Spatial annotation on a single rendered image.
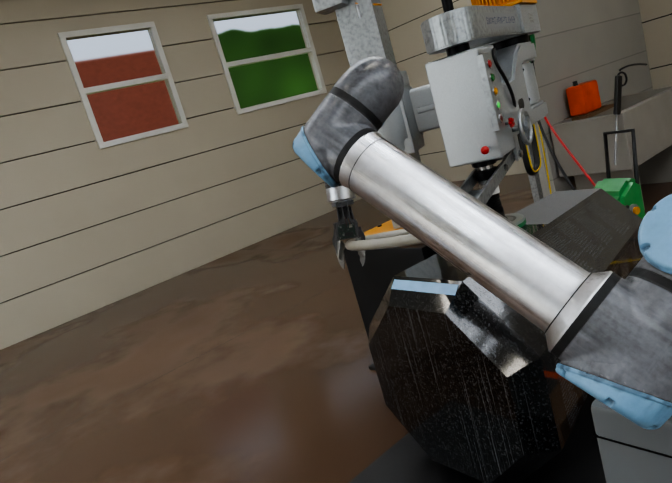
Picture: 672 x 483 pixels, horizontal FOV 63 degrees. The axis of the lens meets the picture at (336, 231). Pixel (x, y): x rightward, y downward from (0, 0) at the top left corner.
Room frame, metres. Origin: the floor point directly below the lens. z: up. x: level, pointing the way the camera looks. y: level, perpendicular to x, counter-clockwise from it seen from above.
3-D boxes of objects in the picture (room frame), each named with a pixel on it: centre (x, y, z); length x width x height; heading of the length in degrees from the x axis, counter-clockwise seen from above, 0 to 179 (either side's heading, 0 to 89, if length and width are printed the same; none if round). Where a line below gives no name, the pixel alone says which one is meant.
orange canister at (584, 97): (4.96, -2.50, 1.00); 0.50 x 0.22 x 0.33; 126
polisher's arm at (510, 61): (2.52, -0.90, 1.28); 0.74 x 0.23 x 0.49; 143
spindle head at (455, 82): (2.27, -0.70, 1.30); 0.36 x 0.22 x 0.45; 143
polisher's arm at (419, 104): (2.86, -0.61, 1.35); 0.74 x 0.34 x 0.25; 75
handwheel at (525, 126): (2.24, -0.82, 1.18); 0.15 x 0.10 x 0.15; 143
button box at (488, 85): (2.09, -0.70, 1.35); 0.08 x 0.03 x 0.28; 143
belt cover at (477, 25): (2.49, -0.86, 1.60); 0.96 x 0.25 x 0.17; 143
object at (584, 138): (4.86, -2.72, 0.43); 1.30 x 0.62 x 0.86; 126
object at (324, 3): (2.83, -0.30, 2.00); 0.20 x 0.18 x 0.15; 37
